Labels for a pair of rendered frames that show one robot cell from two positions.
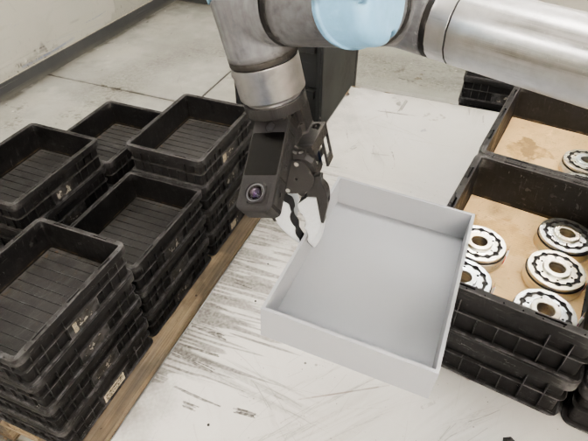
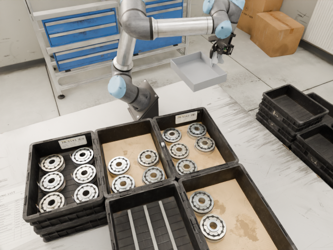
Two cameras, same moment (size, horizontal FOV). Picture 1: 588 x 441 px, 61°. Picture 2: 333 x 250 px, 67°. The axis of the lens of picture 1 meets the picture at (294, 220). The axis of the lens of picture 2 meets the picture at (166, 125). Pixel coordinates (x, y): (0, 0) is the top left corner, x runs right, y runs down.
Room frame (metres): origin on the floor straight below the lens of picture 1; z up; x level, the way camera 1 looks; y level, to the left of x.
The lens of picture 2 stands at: (1.13, -1.12, 1.83)
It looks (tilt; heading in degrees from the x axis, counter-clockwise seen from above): 44 degrees down; 132
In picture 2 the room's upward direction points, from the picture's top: straight up
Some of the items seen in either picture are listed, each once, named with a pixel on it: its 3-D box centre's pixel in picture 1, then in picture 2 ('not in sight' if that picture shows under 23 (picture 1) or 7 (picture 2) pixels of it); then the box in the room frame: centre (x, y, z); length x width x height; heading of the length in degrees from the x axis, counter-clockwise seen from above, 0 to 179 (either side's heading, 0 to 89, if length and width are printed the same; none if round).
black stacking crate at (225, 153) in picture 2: (519, 254); (191, 146); (0.67, -0.42, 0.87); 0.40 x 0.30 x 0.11; 149
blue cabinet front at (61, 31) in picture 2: not in sight; (86, 40); (-1.20, 0.19, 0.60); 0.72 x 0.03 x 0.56; 68
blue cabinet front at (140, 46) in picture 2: not in sight; (155, 26); (-0.90, 0.93, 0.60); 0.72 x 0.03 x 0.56; 68
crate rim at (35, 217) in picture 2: not in sight; (64, 169); (0.36, -0.94, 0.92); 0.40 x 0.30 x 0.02; 149
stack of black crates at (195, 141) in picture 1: (199, 174); not in sight; (1.59, 0.37, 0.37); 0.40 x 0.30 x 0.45; 158
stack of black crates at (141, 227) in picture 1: (142, 252); (323, 160); (1.22, 0.52, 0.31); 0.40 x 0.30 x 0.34; 158
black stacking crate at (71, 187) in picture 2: not in sight; (67, 176); (0.36, -0.94, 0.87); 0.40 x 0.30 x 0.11; 149
